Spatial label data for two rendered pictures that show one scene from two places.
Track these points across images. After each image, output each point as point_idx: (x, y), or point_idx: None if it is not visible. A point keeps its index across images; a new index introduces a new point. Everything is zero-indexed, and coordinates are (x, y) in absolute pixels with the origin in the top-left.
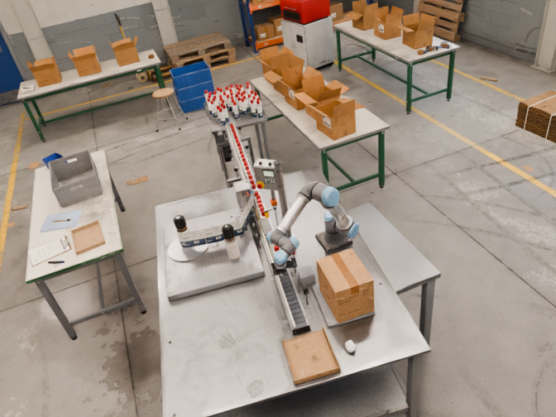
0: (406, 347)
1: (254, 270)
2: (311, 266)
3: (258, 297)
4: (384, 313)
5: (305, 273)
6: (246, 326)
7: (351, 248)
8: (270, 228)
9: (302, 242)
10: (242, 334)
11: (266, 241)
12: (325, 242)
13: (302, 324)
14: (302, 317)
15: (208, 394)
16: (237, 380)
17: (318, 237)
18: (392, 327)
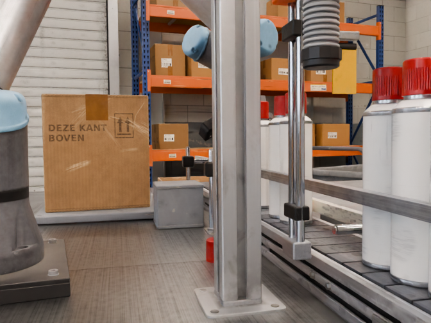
0: (43, 193)
1: (356, 206)
2: (156, 184)
3: (318, 214)
4: (34, 203)
5: (179, 181)
6: (325, 200)
7: (43, 93)
8: (383, 277)
9: (158, 284)
10: (328, 197)
11: (361, 243)
12: (46, 253)
13: (205, 182)
14: (203, 184)
15: (347, 184)
16: None
17: (65, 267)
18: (40, 198)
